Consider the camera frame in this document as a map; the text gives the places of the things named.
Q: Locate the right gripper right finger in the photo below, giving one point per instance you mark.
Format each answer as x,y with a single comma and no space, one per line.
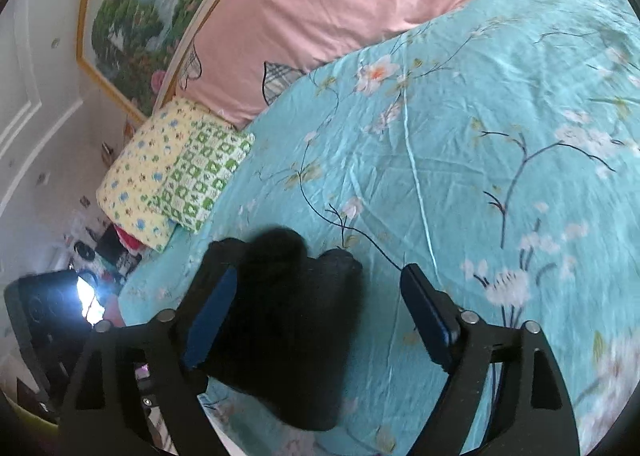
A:
532,414

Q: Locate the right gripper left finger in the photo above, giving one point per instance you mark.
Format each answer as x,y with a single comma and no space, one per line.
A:
176,344

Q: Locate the black pants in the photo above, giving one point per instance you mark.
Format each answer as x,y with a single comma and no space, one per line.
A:
290,327

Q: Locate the red fluffy cloth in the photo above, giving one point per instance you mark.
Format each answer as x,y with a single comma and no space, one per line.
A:
130,243

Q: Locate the yellow cartoon print pillow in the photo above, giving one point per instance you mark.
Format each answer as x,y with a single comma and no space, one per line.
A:
141,168

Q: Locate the green checkered pillow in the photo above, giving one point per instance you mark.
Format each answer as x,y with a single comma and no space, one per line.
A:
204,167

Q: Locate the light blue floral bedsheet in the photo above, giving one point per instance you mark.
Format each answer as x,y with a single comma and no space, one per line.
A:
498,148

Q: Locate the framed landscape painting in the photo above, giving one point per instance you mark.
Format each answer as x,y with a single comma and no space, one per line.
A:
132,48

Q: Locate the pink quilt with plaid hearts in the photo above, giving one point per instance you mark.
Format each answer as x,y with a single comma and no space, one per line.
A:
360,10

